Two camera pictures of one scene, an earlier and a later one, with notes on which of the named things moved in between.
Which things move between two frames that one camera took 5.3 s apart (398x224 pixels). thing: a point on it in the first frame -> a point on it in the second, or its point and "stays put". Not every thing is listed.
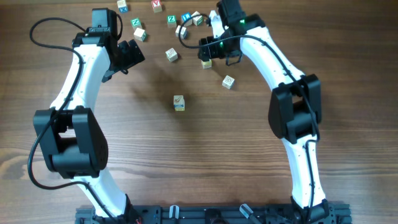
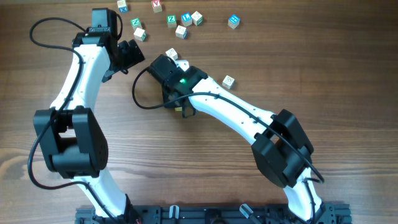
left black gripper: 134,54 stays put
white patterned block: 227,82 stays put
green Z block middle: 171,21 stays put
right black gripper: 209,53 -> 166,94
